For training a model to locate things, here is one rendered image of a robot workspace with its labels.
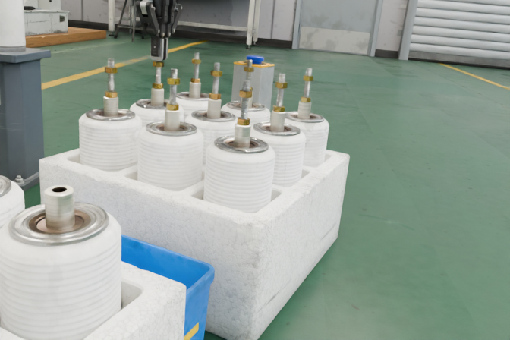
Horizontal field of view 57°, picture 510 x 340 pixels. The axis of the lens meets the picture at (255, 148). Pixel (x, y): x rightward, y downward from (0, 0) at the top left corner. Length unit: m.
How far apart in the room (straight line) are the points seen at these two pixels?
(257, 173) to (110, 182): 0.22
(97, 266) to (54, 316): 0.05
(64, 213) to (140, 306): 0.10
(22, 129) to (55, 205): 0.75
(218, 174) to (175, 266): 0.13
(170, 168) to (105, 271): 0.30
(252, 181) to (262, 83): 0.46
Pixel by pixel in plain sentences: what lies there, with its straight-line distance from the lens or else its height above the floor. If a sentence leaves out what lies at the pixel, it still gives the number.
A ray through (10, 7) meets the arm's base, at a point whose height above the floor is 0.39.
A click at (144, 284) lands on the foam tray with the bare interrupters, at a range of 0.46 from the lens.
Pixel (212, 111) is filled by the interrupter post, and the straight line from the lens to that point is 0.79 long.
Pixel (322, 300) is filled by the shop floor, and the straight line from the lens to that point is 0.79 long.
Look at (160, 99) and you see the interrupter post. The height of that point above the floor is 0.26.
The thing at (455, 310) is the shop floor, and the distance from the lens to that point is 0.86.
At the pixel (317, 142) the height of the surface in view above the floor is 0.22.
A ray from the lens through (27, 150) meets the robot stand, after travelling 1.17.
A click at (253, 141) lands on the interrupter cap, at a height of 0.25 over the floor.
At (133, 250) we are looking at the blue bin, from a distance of 0.67.
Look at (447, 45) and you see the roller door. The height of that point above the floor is 0.21.
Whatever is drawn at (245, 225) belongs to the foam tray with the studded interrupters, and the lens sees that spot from 0.59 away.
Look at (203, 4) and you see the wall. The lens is 6.04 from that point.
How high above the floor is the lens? 0.43
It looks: 17 degrees down
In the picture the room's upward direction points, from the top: 5 degrees clockwise
